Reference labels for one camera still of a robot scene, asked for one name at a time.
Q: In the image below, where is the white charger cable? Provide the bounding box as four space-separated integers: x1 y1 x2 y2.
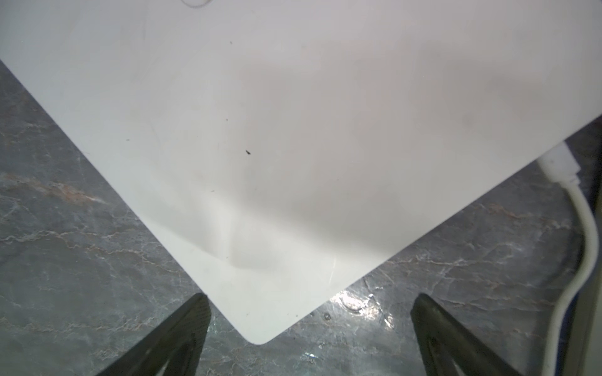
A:
537 142 600 376

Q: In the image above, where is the white laptop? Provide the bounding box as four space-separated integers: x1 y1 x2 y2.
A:
1 1 601 345

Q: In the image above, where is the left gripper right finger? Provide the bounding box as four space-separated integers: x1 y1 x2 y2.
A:
411 293 519 375

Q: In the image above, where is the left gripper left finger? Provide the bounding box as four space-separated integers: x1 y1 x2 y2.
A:
100 293 212 375

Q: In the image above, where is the silver laptop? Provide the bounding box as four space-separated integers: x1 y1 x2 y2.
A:
561 250 601 376

